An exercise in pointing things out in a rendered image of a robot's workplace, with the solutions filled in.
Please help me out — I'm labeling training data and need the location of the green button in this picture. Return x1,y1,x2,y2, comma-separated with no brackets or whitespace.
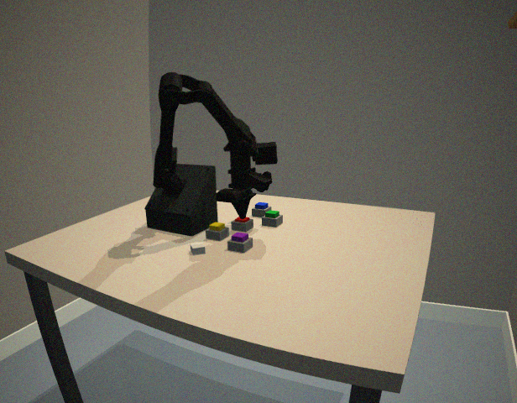
262,210,283,228

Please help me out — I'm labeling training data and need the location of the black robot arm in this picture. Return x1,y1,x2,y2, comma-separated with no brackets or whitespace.
154,72,278,198

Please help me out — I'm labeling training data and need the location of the red button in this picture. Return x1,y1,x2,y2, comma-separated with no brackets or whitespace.
231,217,253,233

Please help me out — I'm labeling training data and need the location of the yellow button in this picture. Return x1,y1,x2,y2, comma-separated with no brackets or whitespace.
206,222,229,242

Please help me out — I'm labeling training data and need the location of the blue button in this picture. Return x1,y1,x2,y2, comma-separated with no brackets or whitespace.
252,202,272,217

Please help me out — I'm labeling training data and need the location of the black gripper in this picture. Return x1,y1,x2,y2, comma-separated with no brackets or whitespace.
216,165,257,219

